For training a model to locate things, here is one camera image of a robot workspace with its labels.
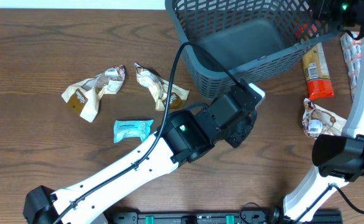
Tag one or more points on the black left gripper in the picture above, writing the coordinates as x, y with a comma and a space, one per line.
237, 141

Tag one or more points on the colourful tissue multipack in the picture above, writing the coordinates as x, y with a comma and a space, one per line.
352, 55

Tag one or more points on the beige cookie bag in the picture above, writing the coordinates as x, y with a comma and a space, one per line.
84, 97
317, 120
158, 88

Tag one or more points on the dark grey plastic basket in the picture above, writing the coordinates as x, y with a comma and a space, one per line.
254, 40

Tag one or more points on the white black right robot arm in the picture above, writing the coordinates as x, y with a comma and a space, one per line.
338, 160

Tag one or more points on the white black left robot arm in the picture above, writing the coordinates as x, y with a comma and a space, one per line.
185, 137

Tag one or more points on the light blue snack packet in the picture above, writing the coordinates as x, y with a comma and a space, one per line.
132, 129

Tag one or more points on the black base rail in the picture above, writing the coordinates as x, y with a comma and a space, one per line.
249, 213

